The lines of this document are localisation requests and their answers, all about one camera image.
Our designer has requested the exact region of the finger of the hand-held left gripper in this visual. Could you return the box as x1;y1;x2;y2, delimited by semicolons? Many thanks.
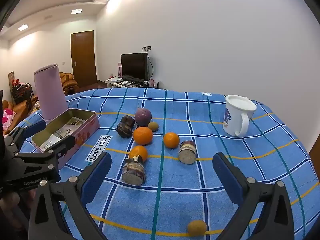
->
12;135;76;170
4;121;47;153

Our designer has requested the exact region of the brown wooden door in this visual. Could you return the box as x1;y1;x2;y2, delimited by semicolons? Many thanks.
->
70;30;97;87
309;144;320;172

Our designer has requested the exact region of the pink tin box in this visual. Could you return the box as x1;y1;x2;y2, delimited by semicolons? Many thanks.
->
30;108;100;170

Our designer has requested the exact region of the black flat television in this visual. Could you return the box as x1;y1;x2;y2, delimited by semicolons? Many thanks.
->
121;53;148;82

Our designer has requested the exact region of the purple sugarcane piece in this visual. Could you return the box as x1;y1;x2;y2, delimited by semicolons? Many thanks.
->
178;141;197;165
122;156;146;186

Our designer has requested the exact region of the white floral print mug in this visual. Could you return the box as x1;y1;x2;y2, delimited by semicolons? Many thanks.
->
222;95;257;137

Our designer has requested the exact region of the black chair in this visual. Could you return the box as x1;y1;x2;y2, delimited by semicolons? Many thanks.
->
11;79;34;105

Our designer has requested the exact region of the brown leather sofa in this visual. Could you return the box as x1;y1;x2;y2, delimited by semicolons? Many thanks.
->
0;97;38;135
59;72;79;96

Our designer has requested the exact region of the white television stand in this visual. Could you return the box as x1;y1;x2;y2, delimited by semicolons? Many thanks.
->
105;79;150;89

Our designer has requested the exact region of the round purple radish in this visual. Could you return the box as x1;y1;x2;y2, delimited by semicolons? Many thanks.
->
134;100;152;127

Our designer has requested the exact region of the large orange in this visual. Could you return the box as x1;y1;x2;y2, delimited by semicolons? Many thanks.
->
133;127;153;146

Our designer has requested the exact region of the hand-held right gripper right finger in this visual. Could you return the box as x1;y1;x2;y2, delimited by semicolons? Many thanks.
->
212;152;295;240

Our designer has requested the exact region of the dark brown water chestnut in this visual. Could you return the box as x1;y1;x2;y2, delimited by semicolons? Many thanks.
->
121;115;136;128
116;122;134;138

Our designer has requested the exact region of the blue checked blanket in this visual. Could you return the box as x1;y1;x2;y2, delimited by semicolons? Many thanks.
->
15;87;318;240

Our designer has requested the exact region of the printed paper leaflet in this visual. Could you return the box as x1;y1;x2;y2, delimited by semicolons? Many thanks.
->
40;117;83;151

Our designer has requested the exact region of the small orange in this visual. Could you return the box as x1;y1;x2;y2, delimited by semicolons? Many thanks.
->
129;145;148;162
163;132;180;149

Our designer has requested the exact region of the pink tin lid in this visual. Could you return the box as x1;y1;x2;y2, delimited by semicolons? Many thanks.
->
34;64;68;121

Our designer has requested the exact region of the pink floral cushion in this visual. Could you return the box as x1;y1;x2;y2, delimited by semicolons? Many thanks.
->
2;109;16;130

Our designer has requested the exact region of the black power cable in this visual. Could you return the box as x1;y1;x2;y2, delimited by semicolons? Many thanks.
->
147;50;154;81

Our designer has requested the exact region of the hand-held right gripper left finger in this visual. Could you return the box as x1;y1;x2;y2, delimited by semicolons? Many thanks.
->
28;151;112;240

